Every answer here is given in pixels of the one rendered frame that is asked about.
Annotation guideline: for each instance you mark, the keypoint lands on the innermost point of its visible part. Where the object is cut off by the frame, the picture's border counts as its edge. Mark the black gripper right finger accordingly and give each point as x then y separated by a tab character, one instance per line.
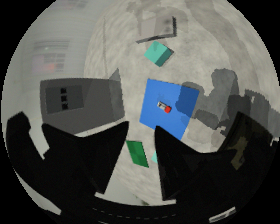
180	165

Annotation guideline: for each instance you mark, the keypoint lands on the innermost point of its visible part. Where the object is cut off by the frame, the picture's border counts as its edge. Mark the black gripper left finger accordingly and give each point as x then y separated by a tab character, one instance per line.
97	153

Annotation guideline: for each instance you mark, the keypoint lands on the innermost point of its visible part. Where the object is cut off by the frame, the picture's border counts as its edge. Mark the teal block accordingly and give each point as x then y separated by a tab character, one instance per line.
157	53

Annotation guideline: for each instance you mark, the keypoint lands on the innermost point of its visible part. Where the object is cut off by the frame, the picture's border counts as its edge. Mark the blue square mat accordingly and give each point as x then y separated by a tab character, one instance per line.
180	99

